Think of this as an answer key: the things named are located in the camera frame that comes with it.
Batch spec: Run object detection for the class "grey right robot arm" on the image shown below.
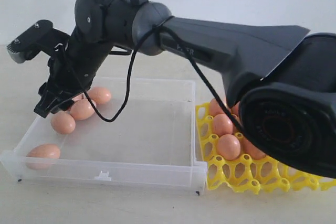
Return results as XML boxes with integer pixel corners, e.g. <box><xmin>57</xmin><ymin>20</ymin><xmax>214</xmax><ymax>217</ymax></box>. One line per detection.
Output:
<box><xmin>34</xmin><ymin>0</ymin><xmax>335</xmax><ymax>178</ymax></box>

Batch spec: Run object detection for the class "brown egg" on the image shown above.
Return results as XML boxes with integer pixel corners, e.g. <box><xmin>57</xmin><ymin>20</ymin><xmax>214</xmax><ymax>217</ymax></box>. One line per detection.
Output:
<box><xmin>212</xmin><ymin>114</ymin><xmax>234</xmax><ymax>136</ymax></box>
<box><xmin>216</xmin><ymin>134</ymin><xmax>241</xmax><ymax>161</ymax></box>
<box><xmin>50</xmin><ymin>111</ymin><xmax>76</xmax><ymax>134</ymax></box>
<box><xmin>231</xmin><ymin>102</ymin><xmax>240</xmax><ymax>116</ymax></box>
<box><xmin>72</xmin><ymin>93</ymin><xmax>85</xmax><ymax>102</ymax></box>
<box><xmin>70</xmin><ymin>99</ymin><xmax>95</xmax><ymax>121</ymax></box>
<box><xmin>208</xmin><ymin>98</ymin><xmax>225</xmax><ymax>116</ymax></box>
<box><xmin>242</xmin><ymin>138</ymin><xmax>266</xmax><ymax>160</ymax></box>
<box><xmin>88</xmin><ymin>87</ymin><xmax>112</xmax><ymax>104</ymax></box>
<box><xmin>233</xmin><ymin>125</ymin><xmax>240</xmax><ymax>134</ymax></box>

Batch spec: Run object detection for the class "yellow plastic egg rack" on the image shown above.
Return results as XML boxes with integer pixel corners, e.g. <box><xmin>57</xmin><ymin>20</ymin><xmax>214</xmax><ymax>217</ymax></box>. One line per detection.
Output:
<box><xmin>196</xmin><ymin>103</ymin><xmax>335</xmax><ymax>194</ymax></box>

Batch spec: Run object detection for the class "brown egg front left corner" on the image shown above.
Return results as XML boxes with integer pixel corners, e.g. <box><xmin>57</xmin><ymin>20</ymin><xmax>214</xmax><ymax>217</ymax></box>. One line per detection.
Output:
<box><xmin>26</xmin><ymin>144</ymin><xmax>61</xmax><ymax>170</ymax></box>

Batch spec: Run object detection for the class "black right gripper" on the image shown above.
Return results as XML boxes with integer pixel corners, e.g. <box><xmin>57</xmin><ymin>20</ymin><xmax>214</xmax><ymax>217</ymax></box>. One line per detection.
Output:
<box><xmin>34</xmin><ymin>0</ymin><xmax>147</xmax><ymax>118</ymax></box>

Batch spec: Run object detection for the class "clear plastic tray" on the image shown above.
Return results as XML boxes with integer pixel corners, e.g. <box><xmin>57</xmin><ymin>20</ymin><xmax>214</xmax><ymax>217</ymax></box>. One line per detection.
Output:
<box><xmin>1</xmin><ymin>77</ymin><xmax>207</xmax><ymax>194</ymax></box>

